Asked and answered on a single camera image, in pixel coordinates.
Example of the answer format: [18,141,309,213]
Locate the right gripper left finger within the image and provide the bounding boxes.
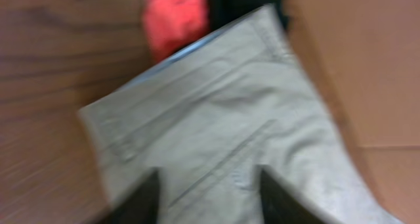
[94,169,160,224]

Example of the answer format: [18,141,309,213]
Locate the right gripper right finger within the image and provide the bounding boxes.
[259,166,331,224]

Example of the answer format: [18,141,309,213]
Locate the light khaki shorts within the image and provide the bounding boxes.
[79,5,397,223]

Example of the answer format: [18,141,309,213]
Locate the red garment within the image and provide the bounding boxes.
[142,0,209,63]

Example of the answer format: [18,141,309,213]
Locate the black garment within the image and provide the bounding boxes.
[207,0,289,31]

